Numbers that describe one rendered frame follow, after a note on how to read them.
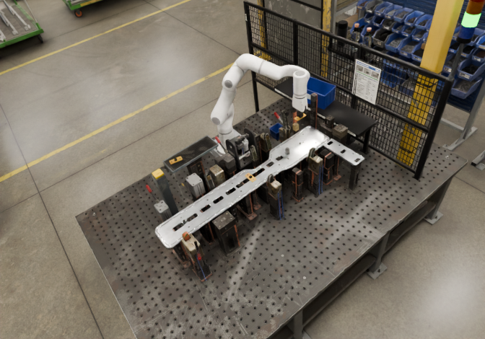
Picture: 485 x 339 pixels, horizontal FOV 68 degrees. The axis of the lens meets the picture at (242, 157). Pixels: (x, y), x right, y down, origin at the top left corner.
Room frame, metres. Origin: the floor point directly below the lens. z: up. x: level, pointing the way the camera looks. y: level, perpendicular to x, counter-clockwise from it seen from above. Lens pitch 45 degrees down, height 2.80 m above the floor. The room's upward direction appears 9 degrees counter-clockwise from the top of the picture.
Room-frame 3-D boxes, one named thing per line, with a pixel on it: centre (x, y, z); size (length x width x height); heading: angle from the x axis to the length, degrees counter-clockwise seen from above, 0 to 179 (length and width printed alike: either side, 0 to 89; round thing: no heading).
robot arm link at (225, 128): (2.21, 0.08, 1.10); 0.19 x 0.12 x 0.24; 150
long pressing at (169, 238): (1.61, -0.02, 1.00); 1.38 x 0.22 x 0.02; 122
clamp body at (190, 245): (1.16, 0.37, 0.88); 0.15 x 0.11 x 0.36; 32
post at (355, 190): (1.63, -0.76, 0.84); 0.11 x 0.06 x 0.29; 32
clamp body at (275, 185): (1.51, -0.18, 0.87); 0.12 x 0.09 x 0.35; 32
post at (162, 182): (1.65, 0.56, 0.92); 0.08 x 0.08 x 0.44; 32
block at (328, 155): (1.75, -0.59, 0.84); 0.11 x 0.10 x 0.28; 32
